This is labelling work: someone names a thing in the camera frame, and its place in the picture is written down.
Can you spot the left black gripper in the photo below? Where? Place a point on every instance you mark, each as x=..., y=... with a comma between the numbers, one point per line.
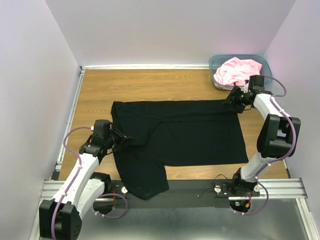
x=121, y=136

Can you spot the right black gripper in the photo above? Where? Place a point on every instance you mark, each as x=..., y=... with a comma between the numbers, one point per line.
x=235, y=92

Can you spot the black t shirt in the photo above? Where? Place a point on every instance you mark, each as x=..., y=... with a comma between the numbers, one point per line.
x=173, y=133

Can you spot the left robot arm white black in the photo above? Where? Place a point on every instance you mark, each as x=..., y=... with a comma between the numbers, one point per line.
x=61, y=217

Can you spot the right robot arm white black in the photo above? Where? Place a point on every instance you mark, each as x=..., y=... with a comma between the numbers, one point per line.
x=277, y=139

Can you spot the pink t shirt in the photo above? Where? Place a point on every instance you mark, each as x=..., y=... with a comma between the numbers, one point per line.
x=235, y=71

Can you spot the teal plastic bin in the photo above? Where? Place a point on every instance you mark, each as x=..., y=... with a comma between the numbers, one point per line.
x=217, y=60

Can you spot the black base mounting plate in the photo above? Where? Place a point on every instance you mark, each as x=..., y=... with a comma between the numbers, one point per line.
x=217, y=193

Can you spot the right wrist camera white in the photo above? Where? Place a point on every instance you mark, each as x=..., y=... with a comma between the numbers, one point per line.
x=245, y=88

